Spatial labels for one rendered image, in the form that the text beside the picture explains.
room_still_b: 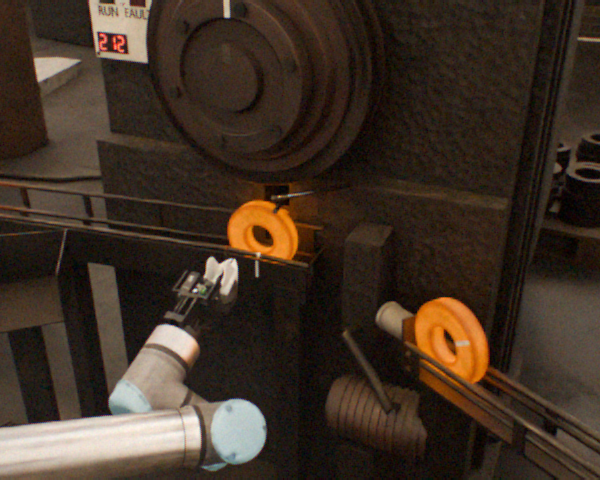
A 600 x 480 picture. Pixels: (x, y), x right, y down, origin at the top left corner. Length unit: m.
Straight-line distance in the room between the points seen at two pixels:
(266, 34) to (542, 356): 1.63
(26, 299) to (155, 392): 0.57
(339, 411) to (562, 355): 1.26
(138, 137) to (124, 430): 0.89
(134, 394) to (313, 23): 0.68
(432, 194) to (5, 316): 0.93
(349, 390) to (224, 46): 0.70
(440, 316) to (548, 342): 1.37
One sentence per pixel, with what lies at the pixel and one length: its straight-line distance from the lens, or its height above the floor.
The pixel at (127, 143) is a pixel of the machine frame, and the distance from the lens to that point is 1.70.
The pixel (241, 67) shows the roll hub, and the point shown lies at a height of 1.14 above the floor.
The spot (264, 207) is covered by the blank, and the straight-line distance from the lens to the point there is 1.47.
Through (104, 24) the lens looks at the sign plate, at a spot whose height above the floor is 1.13.
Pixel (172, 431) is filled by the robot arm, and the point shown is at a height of 0.74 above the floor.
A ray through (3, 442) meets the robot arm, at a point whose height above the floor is 0.79.
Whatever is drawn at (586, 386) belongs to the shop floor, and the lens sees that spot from 2.43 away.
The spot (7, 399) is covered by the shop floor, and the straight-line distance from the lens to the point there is 2.38.
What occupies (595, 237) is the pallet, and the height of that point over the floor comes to 0.14.
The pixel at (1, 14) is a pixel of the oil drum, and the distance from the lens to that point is 4.10.
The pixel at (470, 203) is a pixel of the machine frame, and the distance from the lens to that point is 1.39.
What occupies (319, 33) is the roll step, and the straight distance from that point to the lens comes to 1.24.
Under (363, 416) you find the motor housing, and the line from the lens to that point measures 1.41.
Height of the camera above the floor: 1.44
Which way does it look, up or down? 28 degrees down
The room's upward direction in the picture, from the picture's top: straight up
